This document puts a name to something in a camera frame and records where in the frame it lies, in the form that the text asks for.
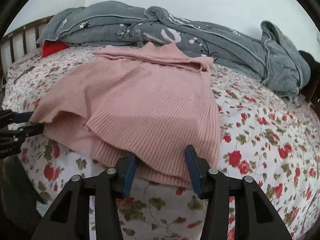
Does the grey printed quilt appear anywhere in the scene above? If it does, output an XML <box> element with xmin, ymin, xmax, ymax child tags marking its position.
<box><xmin>36</xmin><ymin>1</ymin><xmax>312</xmax><ymax>99</ymax></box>

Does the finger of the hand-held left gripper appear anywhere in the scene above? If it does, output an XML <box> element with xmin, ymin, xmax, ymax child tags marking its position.
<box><xmin>0</xmin><ymin>122</ymin><xmax>45</xmax><ymax>159</ymax></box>
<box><xmin>0</xmin><ymin>109</ymin><xmax>34</xmax><ymax>124</ymax></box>

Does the dark grey cloth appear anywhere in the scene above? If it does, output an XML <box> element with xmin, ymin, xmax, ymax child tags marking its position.
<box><xmin>0</xmin><ymin>155</ymin><xmax>44</xmax><ymax>240</ymax></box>

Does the red cloth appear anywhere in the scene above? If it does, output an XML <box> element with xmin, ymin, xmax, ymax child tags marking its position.
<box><xmin>41</xmin><ymin>41</ymin><xmax>69</xmax><ymax>58</ymax></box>

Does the wooden slatted headboard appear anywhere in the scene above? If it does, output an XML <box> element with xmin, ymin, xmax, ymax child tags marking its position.
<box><xmin>0</xmin><ymin>15</ymin><xmax>54</xmax><ymax>68</ymax></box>

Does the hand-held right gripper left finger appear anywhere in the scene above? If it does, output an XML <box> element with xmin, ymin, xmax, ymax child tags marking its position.
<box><xmin>31</xmin><ymin>154</ymin><xmax>139</xmax><ymax>240</ymax></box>

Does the dark object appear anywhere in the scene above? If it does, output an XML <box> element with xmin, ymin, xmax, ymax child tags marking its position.
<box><xmin>299</xmin><ymin>50</ymin><xmax>320</xmax><ymax>90</ymax></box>

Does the floral bed sheet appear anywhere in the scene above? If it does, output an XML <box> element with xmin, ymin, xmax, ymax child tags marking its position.
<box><xmin>1</xmin><ymin>46</ymin><xmax>320</xmax><ymax>240</ymax></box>

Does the pink ribbed knit sweater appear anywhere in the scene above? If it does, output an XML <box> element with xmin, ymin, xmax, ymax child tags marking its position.
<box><xmin>29</xmin><ymin>42</ymin><xmax>222</xmax><ymax>189</ymax></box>

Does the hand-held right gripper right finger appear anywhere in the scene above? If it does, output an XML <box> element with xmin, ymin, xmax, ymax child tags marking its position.
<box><xmin>184</xmin><ymin>144</ymin><xmax>294</xmax><ymax>240</ymax></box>

